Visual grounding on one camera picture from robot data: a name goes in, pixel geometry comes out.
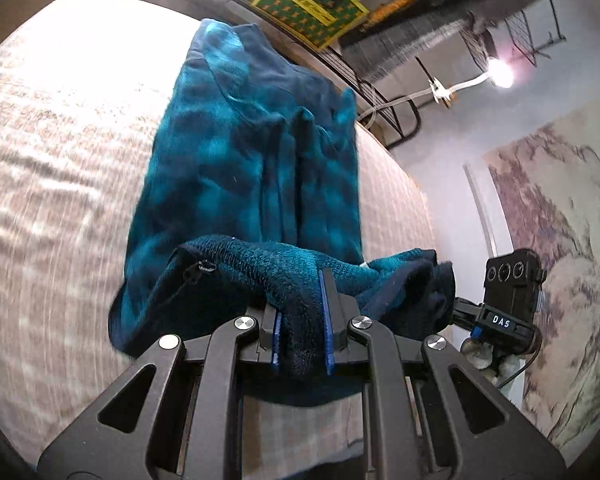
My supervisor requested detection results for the teal plaid fleece garment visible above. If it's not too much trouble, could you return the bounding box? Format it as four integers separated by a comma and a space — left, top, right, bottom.
108, 20, 455, 406

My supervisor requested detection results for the gloved right hand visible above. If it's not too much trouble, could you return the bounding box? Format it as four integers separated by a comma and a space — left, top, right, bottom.
460, 338, 527, 389

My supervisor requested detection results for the bright lamp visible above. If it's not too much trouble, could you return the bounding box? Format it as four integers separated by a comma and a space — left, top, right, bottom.
486, 56, 515, 89

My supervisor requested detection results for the black metal rack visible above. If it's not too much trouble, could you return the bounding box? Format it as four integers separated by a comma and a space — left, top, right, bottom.
124, 0, 569, 151

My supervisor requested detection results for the yellow green patterned box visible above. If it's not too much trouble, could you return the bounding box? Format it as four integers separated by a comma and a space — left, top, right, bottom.
251, 0, 368, 51

